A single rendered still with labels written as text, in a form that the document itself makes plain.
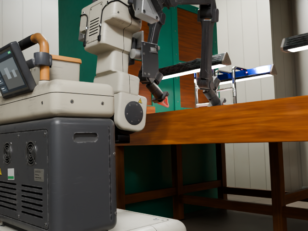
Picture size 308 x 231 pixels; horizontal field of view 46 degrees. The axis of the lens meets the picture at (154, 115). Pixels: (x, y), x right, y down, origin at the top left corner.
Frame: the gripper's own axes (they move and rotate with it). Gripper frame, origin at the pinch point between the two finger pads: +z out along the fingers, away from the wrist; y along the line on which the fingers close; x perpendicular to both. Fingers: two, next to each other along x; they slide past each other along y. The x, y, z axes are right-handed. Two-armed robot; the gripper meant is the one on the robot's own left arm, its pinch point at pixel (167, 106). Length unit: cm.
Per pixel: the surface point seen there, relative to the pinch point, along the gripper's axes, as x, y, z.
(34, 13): -85, 187, -71
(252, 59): -182, 59, 108
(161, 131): 22.6, -9.7, -1.4
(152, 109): -16.5, 38.2, 16.8
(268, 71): -64, -31, 36
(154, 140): 26.5, -4.2, 2.0
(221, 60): -27.6, -32.0, -6.0
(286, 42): -30, -72, -7
